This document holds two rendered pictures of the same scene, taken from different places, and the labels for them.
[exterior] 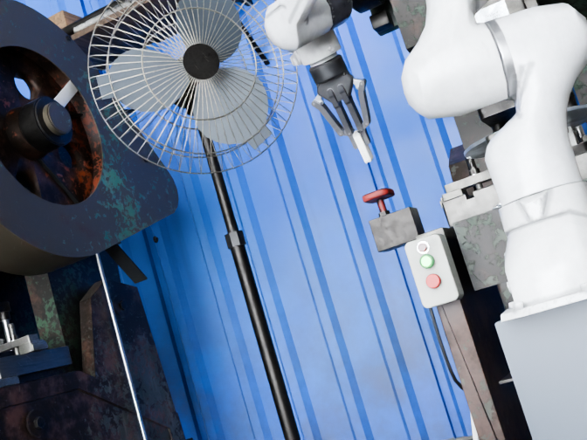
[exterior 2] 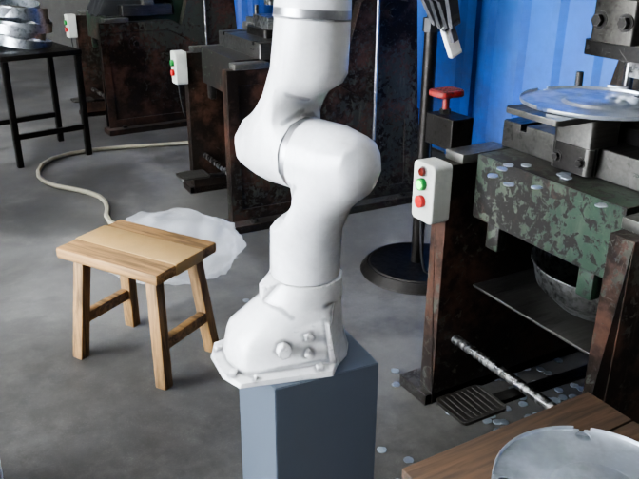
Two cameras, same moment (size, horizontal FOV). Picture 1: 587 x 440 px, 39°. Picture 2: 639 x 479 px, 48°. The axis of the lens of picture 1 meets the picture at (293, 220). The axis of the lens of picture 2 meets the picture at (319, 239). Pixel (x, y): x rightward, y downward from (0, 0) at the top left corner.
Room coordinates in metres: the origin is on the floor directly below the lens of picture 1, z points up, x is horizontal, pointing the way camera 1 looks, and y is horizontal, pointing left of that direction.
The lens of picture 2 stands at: (0.31, -0.98, 1.08)
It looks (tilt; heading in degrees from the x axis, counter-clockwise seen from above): 23 degrees down; 38
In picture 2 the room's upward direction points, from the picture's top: straight up
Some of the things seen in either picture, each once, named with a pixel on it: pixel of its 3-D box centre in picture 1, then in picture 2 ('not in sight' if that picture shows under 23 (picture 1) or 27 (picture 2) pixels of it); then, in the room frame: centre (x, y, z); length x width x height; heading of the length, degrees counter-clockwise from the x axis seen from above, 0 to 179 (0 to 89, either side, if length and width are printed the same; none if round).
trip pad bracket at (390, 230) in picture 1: (405, 252); (447, 151); (1.77, -0.21, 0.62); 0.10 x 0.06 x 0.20; 68
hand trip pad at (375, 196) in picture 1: (383, 209); (445, 105); (1.78, -0.19, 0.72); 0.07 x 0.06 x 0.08; 158
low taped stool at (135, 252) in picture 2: not in sight; (142, 300); (1.38, 0.47, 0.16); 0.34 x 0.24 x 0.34; 99
